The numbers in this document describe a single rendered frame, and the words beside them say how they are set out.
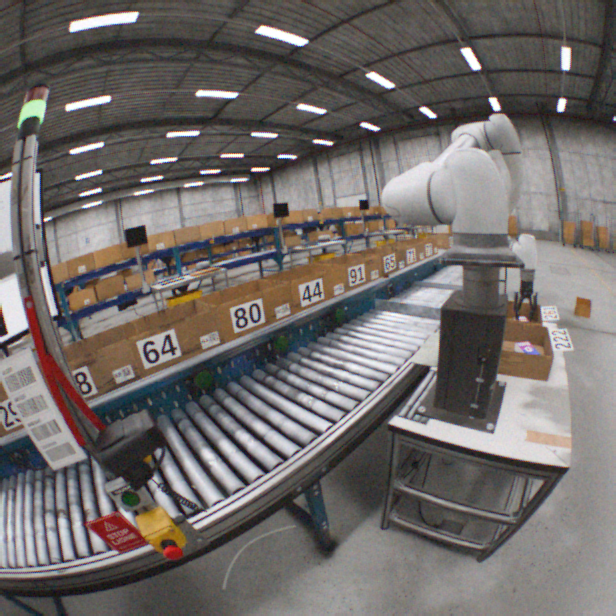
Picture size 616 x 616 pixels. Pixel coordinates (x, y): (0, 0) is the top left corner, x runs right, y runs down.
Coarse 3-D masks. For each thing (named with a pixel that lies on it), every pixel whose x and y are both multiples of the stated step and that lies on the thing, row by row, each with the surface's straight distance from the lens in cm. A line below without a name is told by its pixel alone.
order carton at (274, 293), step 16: (240, 288) 148; (256, 288) 154; (272, 288) 124; (288, 288) 130; (224, 304) 113; (240, 304) 116; (272, 304) 125; (224, 320) 114; (272, 320) 126; (224, 336) 115; (240, 336) 119
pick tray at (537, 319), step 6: (510, 306) 158; (516, 306) 158; (522, 306) 158; (528, 306) 158; (540, 306) 155; (510, 312) 159; (522, 312) 159; (528, 312) 159; (534, 312) 159; (540, 312) 150; (510, 318) 158; (534, 318) 160; (540, 318) 146; (534, 324) 132; (540, 324) 132
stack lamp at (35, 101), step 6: (36, 90) 54; (42, 90) 54; (48, 90) 56; (30, 96) 54; (36, 96) 53; (42, 96) 54; (24, 102) 55; (30, 102) 53; (36, 102) 52; (42, 102) 53; (24, 108) 53; (30, 108) 52; (36, 108) 52; (42, 108) 53; (24, 114) 52; (30, 114) 51; (36, 114) 51; (42, 114) 53; (18, 126) 53
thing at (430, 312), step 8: (376, 304) 171; (384, 304) 168; (392, 304) 165; (400, 304) 162; (408, 304) 159; (416, 304) 157; (400, 312) 164; (408, 312) 161; (416, 312) 158; (424, 312) 156; (432, 312) 154
